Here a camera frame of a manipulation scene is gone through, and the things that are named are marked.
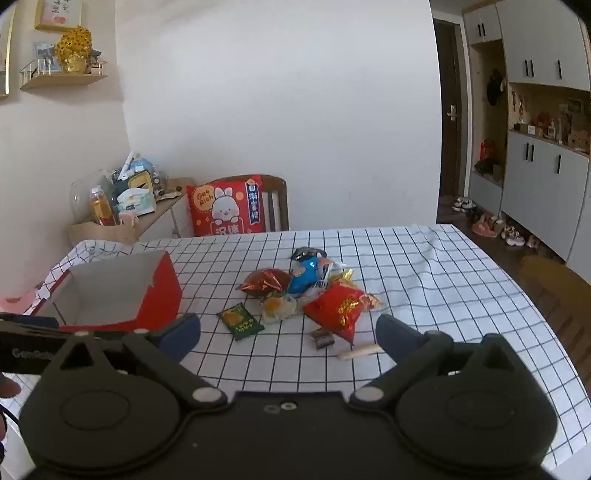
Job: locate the blue cookie packet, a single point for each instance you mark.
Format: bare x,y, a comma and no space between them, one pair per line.
302,277

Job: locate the yellow case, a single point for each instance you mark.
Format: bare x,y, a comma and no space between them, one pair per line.
141,179

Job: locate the clear pastry packet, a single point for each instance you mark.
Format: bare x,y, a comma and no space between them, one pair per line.
277,307

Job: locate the small blue photo card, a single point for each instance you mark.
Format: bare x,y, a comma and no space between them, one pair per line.
45,56

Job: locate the red chips bag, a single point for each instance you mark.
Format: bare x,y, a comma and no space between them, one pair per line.
337,307

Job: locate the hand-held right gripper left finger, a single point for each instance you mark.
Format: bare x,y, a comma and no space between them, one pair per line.
181,336

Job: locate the row of shoes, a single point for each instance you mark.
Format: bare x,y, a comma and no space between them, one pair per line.
485,226

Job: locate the wooden wall shelf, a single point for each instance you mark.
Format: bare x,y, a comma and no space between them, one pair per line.
64,81

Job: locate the gold picture frame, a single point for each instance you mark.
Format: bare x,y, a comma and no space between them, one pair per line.
7,50

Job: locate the wooden chair with slats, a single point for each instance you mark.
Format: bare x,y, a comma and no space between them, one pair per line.
277,203

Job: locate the green snack packet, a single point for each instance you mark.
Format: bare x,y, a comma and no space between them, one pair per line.
240,321

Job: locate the white tube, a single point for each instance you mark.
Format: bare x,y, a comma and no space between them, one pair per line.
127,165

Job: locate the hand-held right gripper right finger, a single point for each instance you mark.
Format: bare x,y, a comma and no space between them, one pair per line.
392,338

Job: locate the blue white toy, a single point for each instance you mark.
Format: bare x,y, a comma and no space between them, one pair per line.
142,164

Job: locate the beige snack stick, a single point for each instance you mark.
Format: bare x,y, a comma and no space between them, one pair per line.
360,352

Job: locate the pink printed cloth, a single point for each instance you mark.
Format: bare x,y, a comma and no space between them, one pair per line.
18,302

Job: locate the red rabbit print cushion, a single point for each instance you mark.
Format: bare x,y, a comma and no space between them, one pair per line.
240,203

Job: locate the black hanging hat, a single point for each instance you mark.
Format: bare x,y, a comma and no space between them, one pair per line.
496,87

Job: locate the gold ornament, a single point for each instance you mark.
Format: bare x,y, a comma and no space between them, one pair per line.
75,48

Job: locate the orange drink bottle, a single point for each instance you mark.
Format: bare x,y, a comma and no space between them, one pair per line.
99,207

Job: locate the framed picture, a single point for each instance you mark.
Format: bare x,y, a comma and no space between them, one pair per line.
59,14

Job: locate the clear jar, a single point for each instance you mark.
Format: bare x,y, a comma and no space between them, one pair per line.
160,181

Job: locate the grey wall cabinet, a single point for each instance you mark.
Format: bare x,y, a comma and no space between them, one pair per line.
545,184

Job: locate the small dark candy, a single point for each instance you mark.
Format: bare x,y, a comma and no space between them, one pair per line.
323,340

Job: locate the clear glass dome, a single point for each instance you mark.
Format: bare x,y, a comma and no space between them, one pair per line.
81,198

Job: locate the group of shelf ornaments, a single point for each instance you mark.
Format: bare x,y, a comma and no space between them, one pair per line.
554,124

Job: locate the orange-brown shiny snack packet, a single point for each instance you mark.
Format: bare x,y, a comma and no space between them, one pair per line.
263,280

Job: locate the plain wooden chair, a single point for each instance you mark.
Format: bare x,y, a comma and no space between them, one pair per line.
558,295

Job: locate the dark wooden door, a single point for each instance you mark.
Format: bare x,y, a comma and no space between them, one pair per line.
445,138

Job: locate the white snack packet orange end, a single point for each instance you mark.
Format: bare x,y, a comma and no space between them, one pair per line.
328,273

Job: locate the person's left hand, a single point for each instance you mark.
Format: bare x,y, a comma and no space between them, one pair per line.
7,385

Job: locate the tissue pack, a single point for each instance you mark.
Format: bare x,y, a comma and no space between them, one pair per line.
136,201

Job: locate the dark snack packet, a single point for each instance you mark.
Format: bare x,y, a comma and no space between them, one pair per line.
304,253

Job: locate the light wooden side shelf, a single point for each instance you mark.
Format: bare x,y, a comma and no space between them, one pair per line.
106,230

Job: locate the red cardboard box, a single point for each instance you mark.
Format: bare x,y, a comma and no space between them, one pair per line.
164,295

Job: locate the pink plastic holder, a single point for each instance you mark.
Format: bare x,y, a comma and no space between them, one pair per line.
128,218

